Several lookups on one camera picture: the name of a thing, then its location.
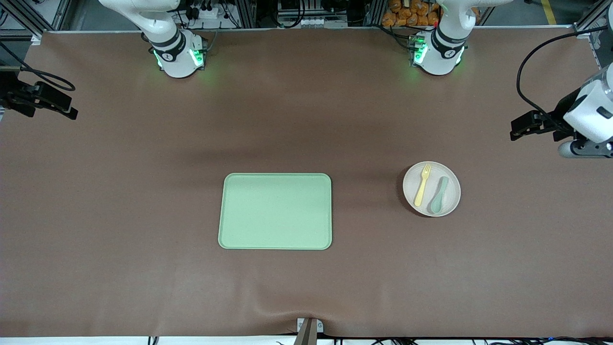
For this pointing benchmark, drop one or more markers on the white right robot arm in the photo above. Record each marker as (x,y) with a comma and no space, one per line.
(177,57)

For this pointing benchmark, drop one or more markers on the brown table cover sheet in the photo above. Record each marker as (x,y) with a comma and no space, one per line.
(143,215)

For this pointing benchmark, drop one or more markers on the white power strip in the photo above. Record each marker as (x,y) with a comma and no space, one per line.
(210,13)
(301,22)

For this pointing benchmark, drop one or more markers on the yellow plastic fork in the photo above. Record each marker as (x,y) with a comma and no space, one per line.
(423,184)

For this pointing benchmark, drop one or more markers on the round beige plate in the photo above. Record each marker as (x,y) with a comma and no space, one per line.
(450,182)

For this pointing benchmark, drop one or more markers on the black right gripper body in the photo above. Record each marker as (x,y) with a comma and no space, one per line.
(14,94)

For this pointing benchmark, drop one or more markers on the metal table clamp bracket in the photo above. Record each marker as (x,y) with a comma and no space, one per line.
(309,328)

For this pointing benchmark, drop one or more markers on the green plastic spoon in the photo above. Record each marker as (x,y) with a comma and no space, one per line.
(437,200)

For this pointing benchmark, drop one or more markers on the pile of orange items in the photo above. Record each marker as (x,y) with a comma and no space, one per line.
(407,14)

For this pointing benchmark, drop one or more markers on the aluminium frame profile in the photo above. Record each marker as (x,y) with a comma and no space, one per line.
(43,14)
(376,12)
(591,21)
(245,12)

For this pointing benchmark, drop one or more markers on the light green rectangular tray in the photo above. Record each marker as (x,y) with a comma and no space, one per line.
(275,211)

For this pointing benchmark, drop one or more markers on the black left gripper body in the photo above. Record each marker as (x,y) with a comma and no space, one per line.
(561,113)

